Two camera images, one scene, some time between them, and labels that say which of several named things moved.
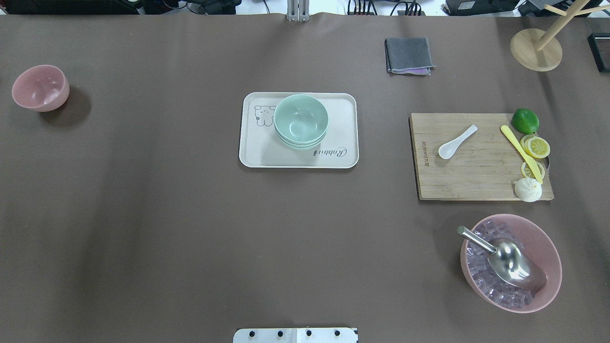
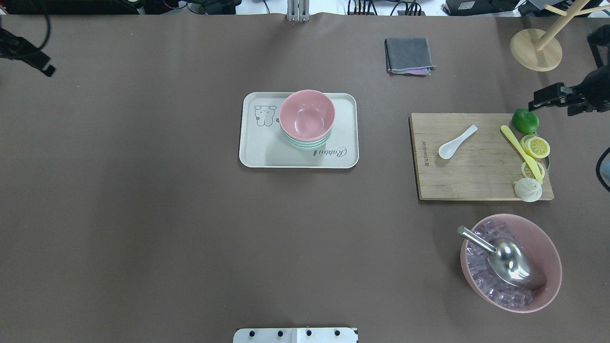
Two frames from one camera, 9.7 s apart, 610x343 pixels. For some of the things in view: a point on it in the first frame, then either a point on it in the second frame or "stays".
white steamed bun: (528, 189) stays
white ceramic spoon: (447, 150) stays
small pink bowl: (44, 88) to (307, 115)
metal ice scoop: (510, 260) stays
